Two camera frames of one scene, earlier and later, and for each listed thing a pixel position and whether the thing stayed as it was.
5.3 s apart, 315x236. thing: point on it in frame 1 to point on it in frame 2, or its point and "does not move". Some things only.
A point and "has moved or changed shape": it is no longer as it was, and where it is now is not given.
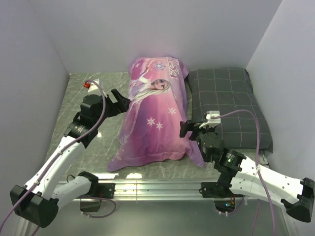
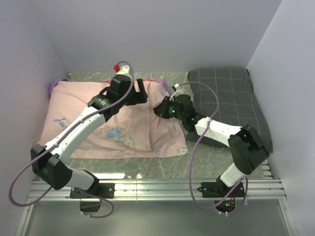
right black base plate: [212, 190] does not move
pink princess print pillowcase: [158, 104] has moved or changed shape
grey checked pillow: [227, 90] does not move
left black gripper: [121, 105] to [139, 97]
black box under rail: [89, 206] does not move
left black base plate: [108, 190] does not move
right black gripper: [195, 128] to [161, 110]
